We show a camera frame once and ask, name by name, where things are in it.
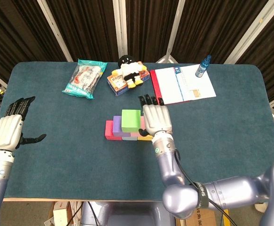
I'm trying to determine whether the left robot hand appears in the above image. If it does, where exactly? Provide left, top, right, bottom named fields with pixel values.
left=0, top=96, right=47, bottom=151

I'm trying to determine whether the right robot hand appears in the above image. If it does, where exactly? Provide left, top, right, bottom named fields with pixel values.
left=138, top=94, right=173, bottom=137

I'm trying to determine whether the pink foam cube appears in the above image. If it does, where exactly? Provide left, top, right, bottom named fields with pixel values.
left=129, top=116, right=146, bottom=138

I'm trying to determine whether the green foam cube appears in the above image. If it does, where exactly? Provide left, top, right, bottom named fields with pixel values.
left=121, top=109, right=141, bottom=132

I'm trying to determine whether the purple foam cube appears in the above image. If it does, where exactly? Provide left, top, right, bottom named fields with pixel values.
left=112, top=115, right=131, bottom=137

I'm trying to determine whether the red foam cube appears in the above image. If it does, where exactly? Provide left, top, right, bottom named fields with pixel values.
left=105, top=120, right=123, bottom=141

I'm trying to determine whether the open red folder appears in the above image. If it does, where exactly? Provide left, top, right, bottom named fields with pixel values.
left=149, top=64, right=217, bottom=106

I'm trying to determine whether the blue cardboard box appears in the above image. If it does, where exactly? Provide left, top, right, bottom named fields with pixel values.
left=107, top=61, right=150, bottom=97

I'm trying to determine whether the penguin plush toy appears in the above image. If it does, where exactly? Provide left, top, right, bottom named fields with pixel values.
left=111, top=55, right=148, bottom=89

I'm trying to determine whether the blue spray bottle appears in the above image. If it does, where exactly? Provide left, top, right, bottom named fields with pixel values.
left=195, top=55, right=212, bottom=78

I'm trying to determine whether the teal snack bag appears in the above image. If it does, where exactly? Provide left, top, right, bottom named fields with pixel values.
left=62, top=58, right=108, bottom=100

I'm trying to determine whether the teal felt table mat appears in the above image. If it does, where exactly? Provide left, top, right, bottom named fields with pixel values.
left=0, top=61, right=274, bottom=202

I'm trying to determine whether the white carton box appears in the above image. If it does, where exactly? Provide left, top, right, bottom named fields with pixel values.
left=53, top=202, right=72, bottom=226

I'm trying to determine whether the lavender robot torso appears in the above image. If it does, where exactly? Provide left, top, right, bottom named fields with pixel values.
left=80, top=201, right=176, bottom=226

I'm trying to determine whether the brown cardboard box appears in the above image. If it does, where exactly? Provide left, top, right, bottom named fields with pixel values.
left=175, top=208, right=217, bottom=226

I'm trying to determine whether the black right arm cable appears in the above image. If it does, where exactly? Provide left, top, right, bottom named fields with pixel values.
left=174, top=149, right=236, bottom=226

